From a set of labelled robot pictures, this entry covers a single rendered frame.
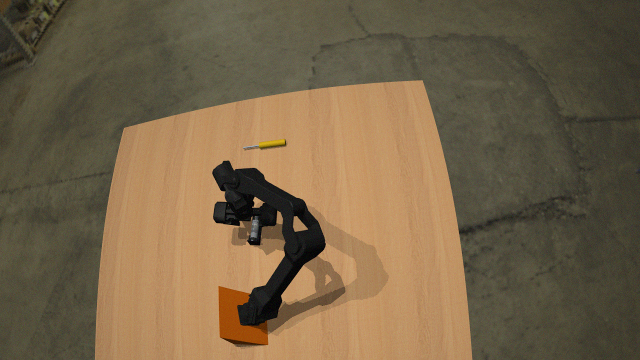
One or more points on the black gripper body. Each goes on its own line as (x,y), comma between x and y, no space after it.
(266,214)

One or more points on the grey cylindrical battery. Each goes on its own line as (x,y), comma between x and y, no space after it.
(254,229)

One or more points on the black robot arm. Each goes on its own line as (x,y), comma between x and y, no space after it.
(300,247)

